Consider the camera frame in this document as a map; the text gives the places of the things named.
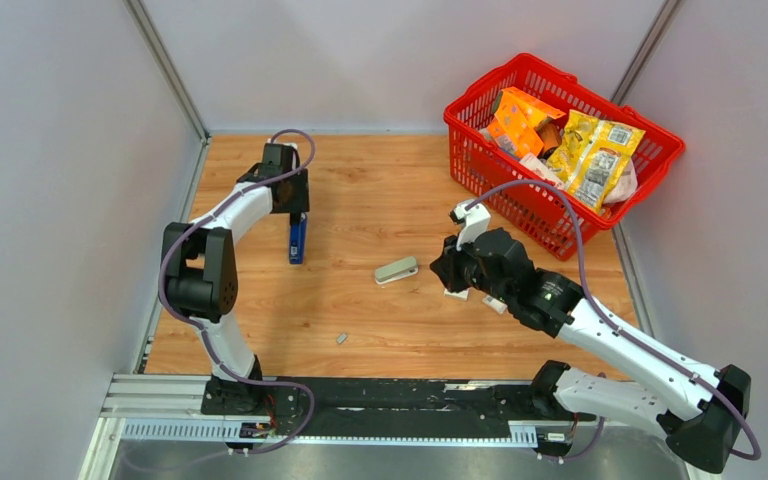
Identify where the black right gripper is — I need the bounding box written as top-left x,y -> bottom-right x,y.
429,231 -> 512,306

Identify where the grey white stapler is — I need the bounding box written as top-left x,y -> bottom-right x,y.
374,256 -> 419,285

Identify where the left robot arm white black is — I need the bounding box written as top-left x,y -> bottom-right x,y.
159,140 -> 310,415

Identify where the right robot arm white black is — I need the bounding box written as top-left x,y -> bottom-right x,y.
430,228 -> 752,474

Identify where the white staple box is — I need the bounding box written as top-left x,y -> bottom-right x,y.
443,287 -> 470,301

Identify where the red plastic shopping basket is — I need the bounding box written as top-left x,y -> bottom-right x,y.
443,53 -> 685,260

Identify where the white bread package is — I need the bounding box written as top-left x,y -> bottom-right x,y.
518,153 -> 565,192

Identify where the orange carton box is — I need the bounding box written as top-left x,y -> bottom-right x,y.
486,87 -> 566,158

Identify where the yellow crisps bag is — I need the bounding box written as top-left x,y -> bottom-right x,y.
566,120 -> 646,213

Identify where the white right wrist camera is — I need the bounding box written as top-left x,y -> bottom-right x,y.
450,199 -> 491,251

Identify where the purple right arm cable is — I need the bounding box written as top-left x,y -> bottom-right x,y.
463,178 -> 763,463

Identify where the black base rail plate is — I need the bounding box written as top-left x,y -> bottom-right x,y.
200,377 -> 574,439

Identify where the aluminium slotted rail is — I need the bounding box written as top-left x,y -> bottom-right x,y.
102,375 -> 538,448

